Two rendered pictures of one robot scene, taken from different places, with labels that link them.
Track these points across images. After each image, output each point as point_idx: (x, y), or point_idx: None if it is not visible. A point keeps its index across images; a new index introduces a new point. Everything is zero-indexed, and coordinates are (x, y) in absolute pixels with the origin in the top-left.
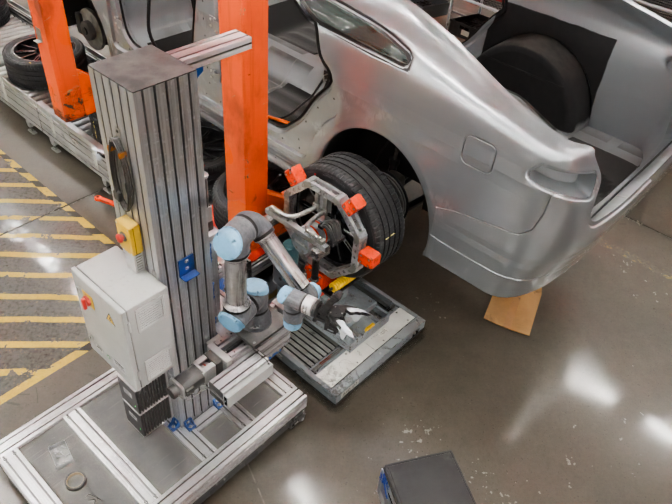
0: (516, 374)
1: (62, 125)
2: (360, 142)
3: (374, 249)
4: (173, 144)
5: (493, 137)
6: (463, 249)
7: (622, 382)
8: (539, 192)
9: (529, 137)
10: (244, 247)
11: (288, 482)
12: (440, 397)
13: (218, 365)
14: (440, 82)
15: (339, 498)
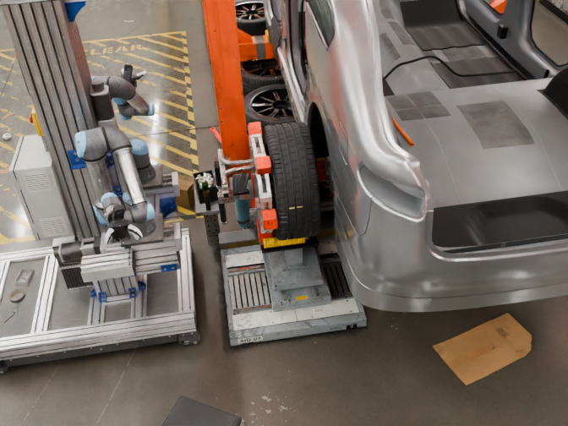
0: (415, 411)
1: None
2: None
3: (275, 213)
4: (46, 54)
5: (346, 126)
6: (343, 241)
7: None
8: (363, 193)
9: (362, 132)
10: (89, 150)
11: (145, 379)
12: (321, 389)
13: (95, 248)
14: (337, 65)
15: (166, 412)
